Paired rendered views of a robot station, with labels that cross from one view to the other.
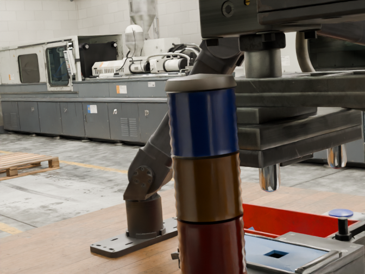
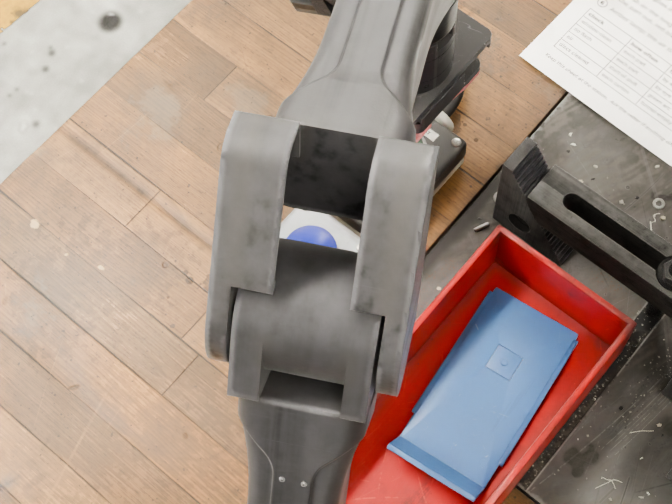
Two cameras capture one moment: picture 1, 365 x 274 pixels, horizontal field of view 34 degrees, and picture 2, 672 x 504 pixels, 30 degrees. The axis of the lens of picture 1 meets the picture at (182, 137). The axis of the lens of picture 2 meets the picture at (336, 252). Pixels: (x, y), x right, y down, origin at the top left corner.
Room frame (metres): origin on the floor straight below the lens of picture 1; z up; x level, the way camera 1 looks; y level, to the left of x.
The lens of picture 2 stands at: (0.94, 0.12, 1.78)
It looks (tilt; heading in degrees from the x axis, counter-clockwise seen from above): 67 degrees down; 269
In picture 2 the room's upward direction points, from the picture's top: 5 degrees counter-clockwise
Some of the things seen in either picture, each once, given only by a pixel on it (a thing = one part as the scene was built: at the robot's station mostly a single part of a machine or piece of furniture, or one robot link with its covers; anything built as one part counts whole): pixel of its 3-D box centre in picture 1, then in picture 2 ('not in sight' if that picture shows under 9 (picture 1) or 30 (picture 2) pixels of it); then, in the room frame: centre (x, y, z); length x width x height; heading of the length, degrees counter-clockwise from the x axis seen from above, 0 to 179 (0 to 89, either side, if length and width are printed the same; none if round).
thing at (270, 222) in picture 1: (267, 237); (455, 416); (0.86, -0.12, 0.93); 0.25 x 0.12 x 0.06; 44
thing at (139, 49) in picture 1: (150, 33); not in sight; (8.81, 0.36, 1.60); 2.54 x 0.84 x 1.26; 41
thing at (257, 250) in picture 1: (254, 240); not in sight; (0.64, -0.07, 1.00); 0.15 x 0.07 x 0.03; 44
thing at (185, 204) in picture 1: (207, 182); not in sight; (0.32, -0.01, 1.14); 0.04 x 0.04 x 0.03
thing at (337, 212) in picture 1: (340, 216); (310, 253); (0.95, -0.25, 0.93); 0.04 x 0.04 x 0.02
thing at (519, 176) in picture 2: not in sight; (544, 203); (0.78, -0.26, 0.95); 0.06 x 0.03 x 0.09; 134
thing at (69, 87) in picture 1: (56, 67); not in sight; (9.77, 1.97, 1.21); 0.86 x 0.10 x 0.79; 41
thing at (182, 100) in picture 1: (202, 120); not in sight; (0.32, -0.01, 1.17); 0.04 x 0.04 x 0.03
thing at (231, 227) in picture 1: (211, 243); not in sight; (0.32, -0.01, 1.10); 0.04 x 0.04 x 0.03
